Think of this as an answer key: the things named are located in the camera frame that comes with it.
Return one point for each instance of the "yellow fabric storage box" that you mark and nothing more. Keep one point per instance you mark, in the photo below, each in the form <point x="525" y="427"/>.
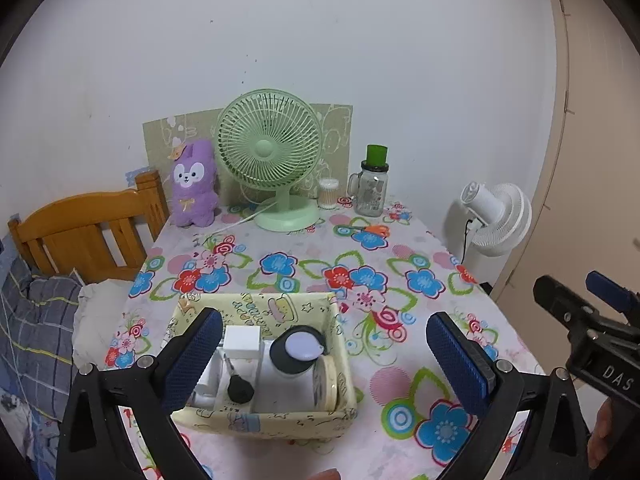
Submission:
<point x="260" y="305"/>

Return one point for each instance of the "white cube adapter box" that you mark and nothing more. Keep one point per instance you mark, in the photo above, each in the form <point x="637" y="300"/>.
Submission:
<point x="242" y="342"/>

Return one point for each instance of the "small black tool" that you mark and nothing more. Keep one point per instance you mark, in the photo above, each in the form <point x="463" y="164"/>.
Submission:
<point x="239" y="389"/>

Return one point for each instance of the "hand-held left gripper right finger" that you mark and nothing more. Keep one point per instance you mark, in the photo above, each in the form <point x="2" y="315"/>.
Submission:
<point x="460" y="360"/>

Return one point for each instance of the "beige round cushion compact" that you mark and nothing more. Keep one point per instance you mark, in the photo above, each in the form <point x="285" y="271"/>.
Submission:
<point x="327" y="382"/>

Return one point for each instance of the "white charger box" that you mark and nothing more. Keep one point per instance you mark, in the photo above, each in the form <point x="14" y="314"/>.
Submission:
<point x="210" y="375"/>

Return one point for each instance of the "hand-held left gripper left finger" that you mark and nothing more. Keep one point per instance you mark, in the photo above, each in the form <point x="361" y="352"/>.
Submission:
<point x="192" y="360"/>

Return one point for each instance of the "cotton swab container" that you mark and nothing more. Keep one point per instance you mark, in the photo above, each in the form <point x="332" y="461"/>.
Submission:
<point x="328" y="194"/>

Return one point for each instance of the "person's right hand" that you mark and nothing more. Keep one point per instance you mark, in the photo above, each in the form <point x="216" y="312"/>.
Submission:
<point x="598" y="435"/>

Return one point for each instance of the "wooden bed headboard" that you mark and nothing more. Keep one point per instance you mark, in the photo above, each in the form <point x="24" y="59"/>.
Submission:
<point x="75" y="210"/>

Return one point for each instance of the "green desk fan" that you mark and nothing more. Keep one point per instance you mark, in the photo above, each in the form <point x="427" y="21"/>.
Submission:
<point x="265" y="150"/>

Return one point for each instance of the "white pillow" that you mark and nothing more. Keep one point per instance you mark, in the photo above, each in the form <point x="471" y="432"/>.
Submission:
<point x="100" y="310"/>

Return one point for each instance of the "white floor fan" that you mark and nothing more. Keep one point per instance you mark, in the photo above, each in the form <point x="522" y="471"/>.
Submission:
<point x="505" y="220"/>

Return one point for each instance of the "floral tablecloth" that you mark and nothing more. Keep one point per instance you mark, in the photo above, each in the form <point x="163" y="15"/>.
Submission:
<point x="320" y="260"/>

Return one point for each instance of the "beige door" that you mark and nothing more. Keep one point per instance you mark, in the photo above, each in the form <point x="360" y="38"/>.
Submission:
<point x="590" y="160"/>

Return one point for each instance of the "purple plush toy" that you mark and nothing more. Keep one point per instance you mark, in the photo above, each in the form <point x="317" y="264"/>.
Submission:
<point x="192" y="195"/>

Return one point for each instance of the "glass jar green lid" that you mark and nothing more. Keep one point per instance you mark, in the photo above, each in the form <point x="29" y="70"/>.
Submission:
<point x="372" y="195"/>

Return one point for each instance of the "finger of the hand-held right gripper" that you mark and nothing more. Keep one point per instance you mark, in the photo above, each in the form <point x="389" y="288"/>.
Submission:
<point x="612" y="291"/>
<point x="565" y="305"/>

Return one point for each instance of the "blue plaid bedding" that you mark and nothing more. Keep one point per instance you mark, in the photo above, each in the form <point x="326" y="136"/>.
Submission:
<point x="35" y="310"/>

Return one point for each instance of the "lavender rounded case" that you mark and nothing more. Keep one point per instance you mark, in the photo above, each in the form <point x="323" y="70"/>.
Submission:
<point x="302" y="347"/>

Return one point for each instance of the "beige patterned board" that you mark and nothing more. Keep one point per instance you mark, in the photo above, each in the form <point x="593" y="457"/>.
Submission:
<point x="335" y="130"/>

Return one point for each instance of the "black round compact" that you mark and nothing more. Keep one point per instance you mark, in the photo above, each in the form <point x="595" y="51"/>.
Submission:
<point x="282" y="360"/>

